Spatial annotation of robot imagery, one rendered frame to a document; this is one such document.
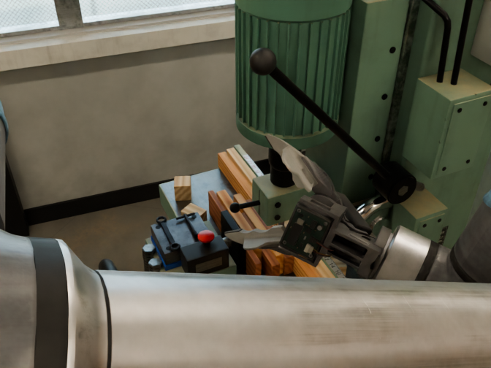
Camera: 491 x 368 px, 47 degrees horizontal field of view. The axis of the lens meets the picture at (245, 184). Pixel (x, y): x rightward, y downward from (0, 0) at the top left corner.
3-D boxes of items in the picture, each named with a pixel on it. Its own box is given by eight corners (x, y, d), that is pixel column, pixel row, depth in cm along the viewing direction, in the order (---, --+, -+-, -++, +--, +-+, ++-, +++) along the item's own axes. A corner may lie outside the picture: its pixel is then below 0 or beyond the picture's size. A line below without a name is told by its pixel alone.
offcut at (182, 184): (191, 200, 128) (190, 185, 126) (174, 201, 128) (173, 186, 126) (191, 190, 131) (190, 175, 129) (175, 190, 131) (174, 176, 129)
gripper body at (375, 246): (296, 193, 68) (389, 238, 65) (310, 182, 76) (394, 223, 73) (272, 247, 70) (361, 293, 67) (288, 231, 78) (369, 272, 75)
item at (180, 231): (150, 239, 109) (147, 218, 106) (204, 224, 113) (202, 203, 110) (172, 286, 100) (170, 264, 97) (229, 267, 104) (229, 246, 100)
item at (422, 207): (375, 237, 110) (385, 189, 103) (405, 227, 112) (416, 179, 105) (405, 269, 103) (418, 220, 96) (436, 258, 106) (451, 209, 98)
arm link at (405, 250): (431, 232, 73) (397, 295, 75) (395, 215, 74) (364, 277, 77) (430, 250, 64) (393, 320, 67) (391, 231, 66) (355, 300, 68)
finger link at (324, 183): (312, 151, 73) (345, 211, 73) (314, 150, 74) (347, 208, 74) (281, 169, 74) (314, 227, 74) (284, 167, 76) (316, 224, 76)
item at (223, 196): (217, 217, 124) (215, 191, 120) (225, 214, 125) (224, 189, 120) (252, 271, 111) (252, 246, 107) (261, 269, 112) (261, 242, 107)
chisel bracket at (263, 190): (250, 211, 112) (251, 177, 107) (312, 193, 117) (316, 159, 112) (267, 234, 107) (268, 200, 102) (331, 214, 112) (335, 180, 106)
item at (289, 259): (243, 217, 124) (243, 200, 121) (252, 214, 124) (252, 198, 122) (284, 275, 110) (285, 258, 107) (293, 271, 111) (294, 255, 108)
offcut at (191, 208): (207, 223, 122) (207, 209, 120) (197, 231, 120) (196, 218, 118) (191, 215, 124) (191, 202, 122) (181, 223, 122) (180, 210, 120)
